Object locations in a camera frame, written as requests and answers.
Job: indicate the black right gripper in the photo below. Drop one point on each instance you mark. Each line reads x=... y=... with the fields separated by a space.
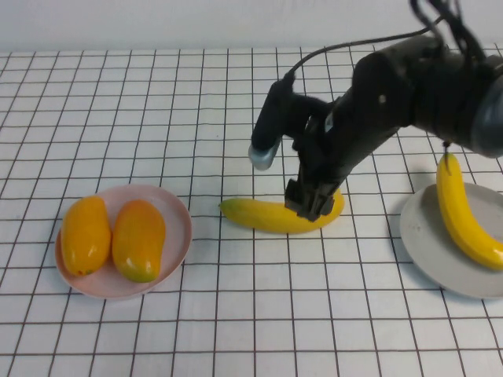
x=334 y=149

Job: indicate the yellow banana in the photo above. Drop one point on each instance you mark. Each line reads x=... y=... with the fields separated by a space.
x=456 y=212
x=255 y=216

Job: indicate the orange mango with green tip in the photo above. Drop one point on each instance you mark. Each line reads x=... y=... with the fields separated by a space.
x=137 y=239

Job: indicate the yellow mango with red speck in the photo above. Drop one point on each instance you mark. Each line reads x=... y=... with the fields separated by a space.
x=84 y=235

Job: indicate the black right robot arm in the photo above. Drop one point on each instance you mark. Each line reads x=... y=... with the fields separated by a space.
x=432 y=90

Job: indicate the grey round plate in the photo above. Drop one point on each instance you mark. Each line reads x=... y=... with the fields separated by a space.
x=420 y=235

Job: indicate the pink round plate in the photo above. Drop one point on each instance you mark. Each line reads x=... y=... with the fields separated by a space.
x=173 y=220

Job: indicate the white grid-pattern tablecloth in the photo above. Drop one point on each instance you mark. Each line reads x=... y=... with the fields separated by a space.
x=236 y=334

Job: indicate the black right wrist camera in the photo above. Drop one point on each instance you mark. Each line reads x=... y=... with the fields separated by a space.
x=271 y=118

